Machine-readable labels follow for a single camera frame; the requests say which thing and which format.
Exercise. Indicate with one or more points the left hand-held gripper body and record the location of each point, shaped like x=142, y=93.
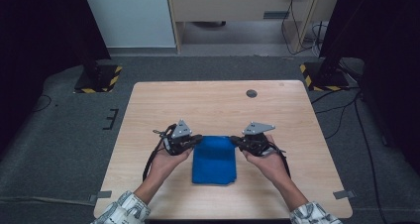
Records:
x=178, y=139

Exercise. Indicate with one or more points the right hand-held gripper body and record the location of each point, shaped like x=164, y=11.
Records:
x=256, y=141

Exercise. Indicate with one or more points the blue towel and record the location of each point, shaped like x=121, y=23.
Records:
x=214, y=161

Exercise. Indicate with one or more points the person's left hand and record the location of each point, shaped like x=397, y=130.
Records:
x=166, y=166

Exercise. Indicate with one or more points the person's right hand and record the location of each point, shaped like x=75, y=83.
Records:
x=270, y=168

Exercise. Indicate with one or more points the dark round table grommet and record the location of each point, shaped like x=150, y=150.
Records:
x=251, y=93

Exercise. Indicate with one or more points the black stand with striped base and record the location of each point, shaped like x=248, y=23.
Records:
x=325, y=77
x=99, y=78

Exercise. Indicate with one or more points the grey tape strip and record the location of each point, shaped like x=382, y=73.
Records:
x=100, y=196
x=344, y=194

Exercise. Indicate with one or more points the white cabinet panel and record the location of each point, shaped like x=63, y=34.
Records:
x=132, y=16

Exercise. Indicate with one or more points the black curtain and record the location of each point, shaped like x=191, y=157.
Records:
x=39, y=52
x=386, y=52

